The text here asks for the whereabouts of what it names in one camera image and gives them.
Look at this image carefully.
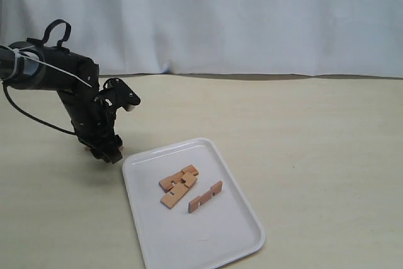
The white cloth backdrop curtain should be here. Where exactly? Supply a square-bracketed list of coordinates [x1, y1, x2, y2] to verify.
[1, 0, 402, 77]

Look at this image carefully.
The white plastic tray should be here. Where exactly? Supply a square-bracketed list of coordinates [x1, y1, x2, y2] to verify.
[122, 138, 266, 268]

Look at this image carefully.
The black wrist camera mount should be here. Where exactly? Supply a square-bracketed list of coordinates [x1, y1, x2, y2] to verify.
[98, 77, 141, 113]

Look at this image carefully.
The white zip tie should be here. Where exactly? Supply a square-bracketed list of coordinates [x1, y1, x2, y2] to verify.
[1, 42, 99, 91]

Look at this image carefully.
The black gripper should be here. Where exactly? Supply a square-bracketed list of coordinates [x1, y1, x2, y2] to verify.
[57, 90, 122, 164]

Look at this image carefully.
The black cable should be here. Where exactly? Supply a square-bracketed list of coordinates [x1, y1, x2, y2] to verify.
[1, 82, 78, 136]

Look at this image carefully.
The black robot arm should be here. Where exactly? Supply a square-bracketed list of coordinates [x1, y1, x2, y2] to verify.
[1, 42, 131, 163]

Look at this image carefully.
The black velcro strap loop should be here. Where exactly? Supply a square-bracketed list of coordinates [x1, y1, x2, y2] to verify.
[42, 19, 72, 50]

